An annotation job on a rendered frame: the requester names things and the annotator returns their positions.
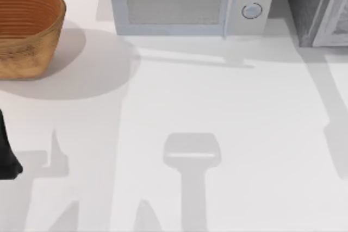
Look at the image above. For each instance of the microwave oven door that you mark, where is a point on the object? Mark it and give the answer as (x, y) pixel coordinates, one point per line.
(174, 1)

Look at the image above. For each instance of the pale microwave oven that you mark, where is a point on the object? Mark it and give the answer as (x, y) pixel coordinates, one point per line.
(253, 27)

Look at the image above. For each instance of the round microwave knob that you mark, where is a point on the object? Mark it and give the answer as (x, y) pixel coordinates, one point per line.
(252, 10)

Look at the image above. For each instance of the brown woven basket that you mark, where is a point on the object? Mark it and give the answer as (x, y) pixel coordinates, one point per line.
(24, 44)

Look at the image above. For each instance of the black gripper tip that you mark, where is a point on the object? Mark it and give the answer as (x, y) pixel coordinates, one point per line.
(6, 158)

